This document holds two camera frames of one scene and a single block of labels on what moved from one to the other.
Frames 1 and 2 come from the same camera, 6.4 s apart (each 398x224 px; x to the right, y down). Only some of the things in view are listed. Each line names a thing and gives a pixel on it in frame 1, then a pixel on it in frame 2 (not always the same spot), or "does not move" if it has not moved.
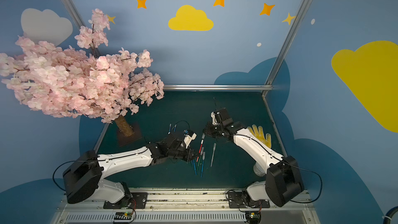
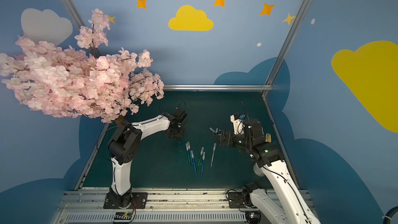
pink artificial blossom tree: (83, 81) does not move
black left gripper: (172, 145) to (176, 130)
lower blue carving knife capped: (203, 157) does not move
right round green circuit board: (253, 217) does not move
